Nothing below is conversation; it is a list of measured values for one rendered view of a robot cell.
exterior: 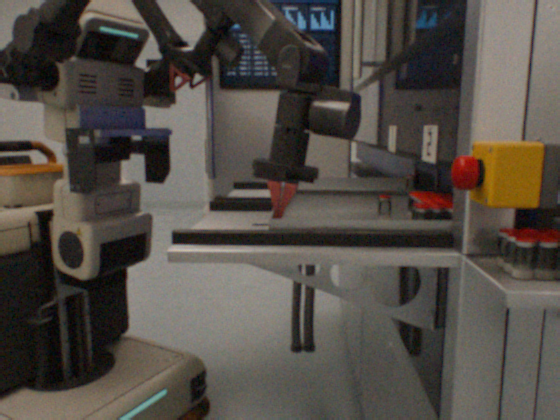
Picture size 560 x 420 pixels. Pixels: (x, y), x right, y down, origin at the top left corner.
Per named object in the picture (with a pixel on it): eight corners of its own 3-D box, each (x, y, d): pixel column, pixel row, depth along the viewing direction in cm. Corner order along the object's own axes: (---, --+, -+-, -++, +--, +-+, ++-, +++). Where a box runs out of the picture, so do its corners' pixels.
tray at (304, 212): (450, 213, 95) (451, 195, 94) (505, 245, 69) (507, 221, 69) (277, 211, 97) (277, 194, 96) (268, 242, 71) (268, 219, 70)
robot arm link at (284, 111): (292, 90, 77) (273, 85, 72) (330, 95, 74) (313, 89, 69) (285, 133, 78) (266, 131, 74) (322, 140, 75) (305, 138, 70)
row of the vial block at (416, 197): (418, 215, 91) (419, 191, 90) (445, 237, 74) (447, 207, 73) (406, 215, 91) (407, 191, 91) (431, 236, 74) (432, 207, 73)
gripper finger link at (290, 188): (290, 232, 74) (300, 172, 72) (244, 224, 74) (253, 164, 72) (291, 223, 81) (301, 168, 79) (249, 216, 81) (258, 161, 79)
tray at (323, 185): (411, 190, 128) (412, 177, 128) (438, 206, 103) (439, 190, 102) (284, 190, 130) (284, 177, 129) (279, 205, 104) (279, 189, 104)
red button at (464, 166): (479, 188, 58) (481, 154, 58) (492, 192, 54) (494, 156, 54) (446, 187, 58) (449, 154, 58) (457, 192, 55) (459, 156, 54)
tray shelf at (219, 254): (407, 195, 134) (407, 188, 133) (518, 268, 65) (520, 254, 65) (235, 194, 136) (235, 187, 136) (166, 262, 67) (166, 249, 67)
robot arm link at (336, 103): (309, 54, 77) (280, 44, 69) (376, 59, 71) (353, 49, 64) (297, 129, 79) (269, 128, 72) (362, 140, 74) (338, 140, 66)
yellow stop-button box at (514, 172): (526, 199, 60) (532, 140, 59) (557, 209, 53) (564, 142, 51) (464, 199, 60) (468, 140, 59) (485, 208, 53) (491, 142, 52)
